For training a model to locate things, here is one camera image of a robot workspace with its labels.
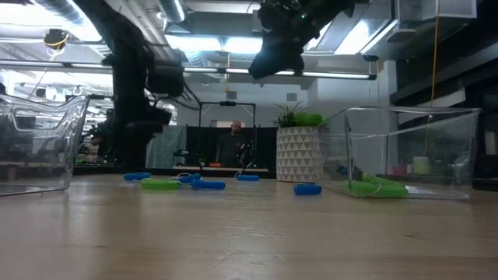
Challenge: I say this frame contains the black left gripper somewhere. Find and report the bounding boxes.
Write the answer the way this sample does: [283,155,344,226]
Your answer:
[112,58,186,168]

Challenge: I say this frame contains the black background rig frame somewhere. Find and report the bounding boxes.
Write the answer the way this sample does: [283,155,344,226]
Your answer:
[198,100,258,172]

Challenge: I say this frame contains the clear rectangular plastic bin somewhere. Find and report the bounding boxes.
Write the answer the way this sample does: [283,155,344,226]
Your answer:
[322,105,482,201]

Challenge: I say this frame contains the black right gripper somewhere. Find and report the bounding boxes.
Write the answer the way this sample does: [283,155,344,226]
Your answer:
[248,0,331,81]

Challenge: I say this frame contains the succulent in patterned white pot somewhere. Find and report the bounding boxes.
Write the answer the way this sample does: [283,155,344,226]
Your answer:
[274,100,330,184]

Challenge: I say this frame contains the black ceiling cable reel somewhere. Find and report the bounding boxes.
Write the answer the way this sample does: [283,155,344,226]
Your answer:
[42,27,71,51]

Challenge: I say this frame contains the green spring keychain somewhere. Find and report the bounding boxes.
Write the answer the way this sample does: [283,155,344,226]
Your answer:
[361,173,405,187]
[341,180,410,200]
[139,177,181,191]

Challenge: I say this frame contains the light green cup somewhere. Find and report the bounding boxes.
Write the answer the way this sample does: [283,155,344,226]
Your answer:
[412,156,431,175]

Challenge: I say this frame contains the long ceiling light bar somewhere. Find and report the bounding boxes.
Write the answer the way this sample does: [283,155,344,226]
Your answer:
[0,58,377,81]

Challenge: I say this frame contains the silver ceiling duct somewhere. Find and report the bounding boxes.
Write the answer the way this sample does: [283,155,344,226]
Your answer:
[157,0,188,23]

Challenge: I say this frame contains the grey hanging cloth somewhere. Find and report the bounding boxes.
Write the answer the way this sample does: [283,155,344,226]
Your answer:
[146,124,188,169]

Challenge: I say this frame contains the clear plastic bin with handle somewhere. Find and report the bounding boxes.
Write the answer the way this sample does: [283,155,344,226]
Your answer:
[0,93,91,198]

